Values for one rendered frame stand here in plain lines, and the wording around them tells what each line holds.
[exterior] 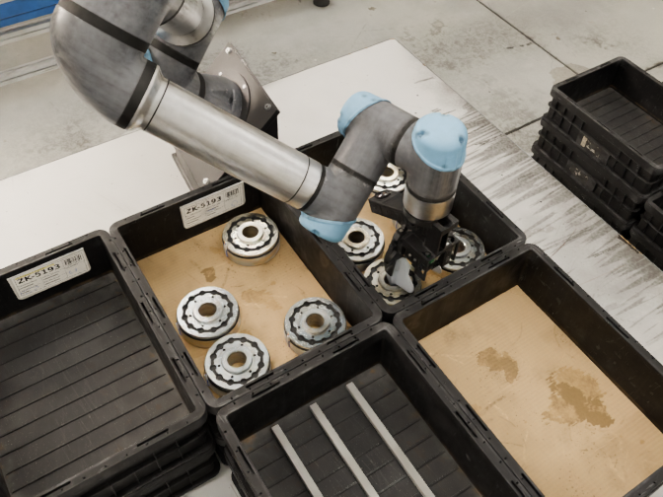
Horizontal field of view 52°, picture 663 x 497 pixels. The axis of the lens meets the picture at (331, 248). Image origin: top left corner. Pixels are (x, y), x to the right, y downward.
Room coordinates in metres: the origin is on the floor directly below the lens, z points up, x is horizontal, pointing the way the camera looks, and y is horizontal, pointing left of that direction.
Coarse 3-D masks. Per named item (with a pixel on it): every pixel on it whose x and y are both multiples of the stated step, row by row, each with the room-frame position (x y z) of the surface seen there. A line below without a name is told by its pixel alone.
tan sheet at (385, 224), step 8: (368, 208) 0.90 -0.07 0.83; (360, 216) 0.87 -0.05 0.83; (368, 216) 0.87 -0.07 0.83; (376, 216) 0.88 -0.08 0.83; (376, 224) 0.86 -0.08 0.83; (384, 224) 0.86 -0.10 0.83; (392, 224) 0.86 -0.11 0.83; (384, 232) 0.84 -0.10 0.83; (392, 232) 0.84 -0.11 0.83; (384, 248) 0.80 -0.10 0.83; (384, 256) 0.78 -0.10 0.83; (432, 272) 0.75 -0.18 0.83; (432, 280) 0.73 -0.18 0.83
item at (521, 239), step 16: (320, 144) 0.96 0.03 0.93; (464, 176) 0.89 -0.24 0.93; (480, 192) 0.85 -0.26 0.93; (496, 208) 0.82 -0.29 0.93; (512, 224) 0.78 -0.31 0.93; (496, 256) 0.71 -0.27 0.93; (352, 272) 0.66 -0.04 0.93; (464, 272) 0.67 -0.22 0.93; (368, 288) 0.63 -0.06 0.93; (432, 288) 0.64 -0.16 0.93; (384, 304) 0.60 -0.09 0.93; (400, 304) 0.61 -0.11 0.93
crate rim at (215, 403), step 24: (192, 192) 0.82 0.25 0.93; (144, 216) 0.77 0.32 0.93; (120, 240) 0.71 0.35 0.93; (336, 264) 0.68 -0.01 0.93; (144, 288) 0.62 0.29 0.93; (360, 288) 0.64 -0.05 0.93; (168, 336) 0.53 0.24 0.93; (336, 336) 0.54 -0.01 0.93; (192, 360) 0.49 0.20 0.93; (264, 384) 0.46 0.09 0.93; (216, 408) 0.42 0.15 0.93
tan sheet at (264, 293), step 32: (224, 224) 0.84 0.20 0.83; (160, 256) 0.76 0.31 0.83; (192, 256) 0.76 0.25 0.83; (224, 256) 0.76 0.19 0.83; (288, 256) 0.77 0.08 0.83; (160, 288) 0.69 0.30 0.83; (192, 288) 0.69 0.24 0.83; (224, 288) 0.69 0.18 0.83; (256, 288) 0.70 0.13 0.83; (288, 288) 0.70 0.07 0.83; (320, 288) 0.70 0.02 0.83; (256, 320) 0.63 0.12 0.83; (192, 352) 0.56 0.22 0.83; (288, 352) 0.57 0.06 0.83
